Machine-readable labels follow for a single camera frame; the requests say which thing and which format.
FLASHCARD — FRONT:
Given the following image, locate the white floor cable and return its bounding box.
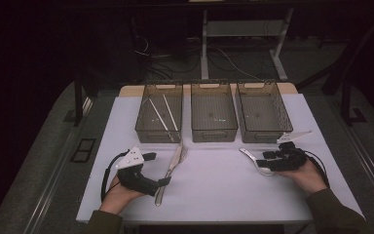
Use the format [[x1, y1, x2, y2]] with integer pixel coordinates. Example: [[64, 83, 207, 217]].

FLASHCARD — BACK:
[[217, 48, 265, 82]]

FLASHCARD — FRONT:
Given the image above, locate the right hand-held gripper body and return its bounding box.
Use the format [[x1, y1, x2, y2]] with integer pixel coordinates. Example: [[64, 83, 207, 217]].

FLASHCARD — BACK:
[[266, 130, 314, 173]]

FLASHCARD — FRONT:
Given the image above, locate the black floor cable bundle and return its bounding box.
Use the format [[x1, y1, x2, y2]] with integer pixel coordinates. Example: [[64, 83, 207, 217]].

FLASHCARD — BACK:
[[133, 33, 203, 82]]

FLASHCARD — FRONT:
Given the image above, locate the white ceramic spoon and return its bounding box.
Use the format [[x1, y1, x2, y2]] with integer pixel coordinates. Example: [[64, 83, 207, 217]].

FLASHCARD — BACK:
[[239, 147, 277, 177]]

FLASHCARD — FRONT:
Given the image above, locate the white metal stand frame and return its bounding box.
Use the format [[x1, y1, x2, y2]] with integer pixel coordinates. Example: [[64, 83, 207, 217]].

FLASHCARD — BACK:
[[200, 8, 295, 82]]

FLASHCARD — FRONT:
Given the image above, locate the black floor frame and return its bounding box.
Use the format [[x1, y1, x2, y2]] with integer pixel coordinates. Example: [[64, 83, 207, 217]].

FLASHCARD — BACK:
[[70, 137, 97, 164]]

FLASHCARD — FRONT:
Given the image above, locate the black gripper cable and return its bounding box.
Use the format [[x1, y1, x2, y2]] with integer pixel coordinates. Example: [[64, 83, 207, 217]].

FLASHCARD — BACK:
[[304, 149, 331, 190], [100, 148, 131, 203]]

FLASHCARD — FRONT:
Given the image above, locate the white table mat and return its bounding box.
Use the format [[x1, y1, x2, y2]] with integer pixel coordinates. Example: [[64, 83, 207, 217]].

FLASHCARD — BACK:
[[76, 93, 366, 225]]

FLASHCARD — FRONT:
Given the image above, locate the metal fork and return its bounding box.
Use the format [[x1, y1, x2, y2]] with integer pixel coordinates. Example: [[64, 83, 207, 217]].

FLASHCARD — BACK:
[[165, 144, 190, 179]]

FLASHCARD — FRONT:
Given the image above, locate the person's right hand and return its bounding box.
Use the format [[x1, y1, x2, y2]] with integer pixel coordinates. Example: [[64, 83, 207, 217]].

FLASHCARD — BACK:
[[276, 159, 329, 197]]

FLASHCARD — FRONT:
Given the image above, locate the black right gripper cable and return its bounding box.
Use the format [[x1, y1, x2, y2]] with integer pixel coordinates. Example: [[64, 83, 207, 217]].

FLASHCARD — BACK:
[[304, 149, 331, 190]]

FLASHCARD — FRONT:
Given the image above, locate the person's left hand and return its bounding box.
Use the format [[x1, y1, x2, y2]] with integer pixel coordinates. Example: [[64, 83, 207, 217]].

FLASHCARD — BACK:
[[98, 175, 146, 215]]

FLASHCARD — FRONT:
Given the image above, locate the metal table knife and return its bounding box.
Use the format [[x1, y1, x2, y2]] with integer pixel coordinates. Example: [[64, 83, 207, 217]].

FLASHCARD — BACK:
[[154, 139, 184, 207]]

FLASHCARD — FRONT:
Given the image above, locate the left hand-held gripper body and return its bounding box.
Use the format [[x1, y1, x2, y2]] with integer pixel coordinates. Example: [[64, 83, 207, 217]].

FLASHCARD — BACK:
[[115, 145, 160, 197]]

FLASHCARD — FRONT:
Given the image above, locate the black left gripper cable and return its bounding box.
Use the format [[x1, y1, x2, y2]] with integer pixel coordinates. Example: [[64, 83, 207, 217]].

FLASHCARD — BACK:
[[100, 148, 131, 203]]

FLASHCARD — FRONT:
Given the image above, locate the transparent brown plastic bin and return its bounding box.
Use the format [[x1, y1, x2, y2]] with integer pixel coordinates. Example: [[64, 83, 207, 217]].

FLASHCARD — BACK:
[[134, 81, 184, 144], [190, 80, 240, 143], [235, 79, 294, 144]]

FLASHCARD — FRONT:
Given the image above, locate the black metal stand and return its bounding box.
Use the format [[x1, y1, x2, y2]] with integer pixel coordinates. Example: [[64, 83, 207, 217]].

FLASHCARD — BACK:
[[62, 69, 99, 128], [296, 9, 374, 128]]

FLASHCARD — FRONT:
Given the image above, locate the metal floor rail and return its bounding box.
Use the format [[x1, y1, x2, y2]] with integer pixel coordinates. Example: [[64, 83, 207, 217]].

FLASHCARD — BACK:
[[22, 97, 94, 234], [329, 97, 374, 211]]

